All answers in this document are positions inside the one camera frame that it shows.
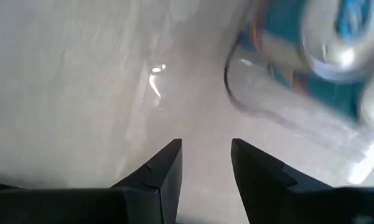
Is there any clear plastic bin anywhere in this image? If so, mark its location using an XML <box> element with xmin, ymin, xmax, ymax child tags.
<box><xmin>222</xmin><ymin>0</ymin><xmax>374</xmax><ymax>187</ymax></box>

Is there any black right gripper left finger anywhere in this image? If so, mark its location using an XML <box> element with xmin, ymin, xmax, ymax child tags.
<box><xmin>0</xmin><ymin>138</ymin><xmax>184</xmax><ymax>224</ymax></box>

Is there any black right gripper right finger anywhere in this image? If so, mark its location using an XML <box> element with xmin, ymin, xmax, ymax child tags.
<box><xmin>230</xmin><ymin>138</ymin><xmax>374</xmax><ymax>224</ymax></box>

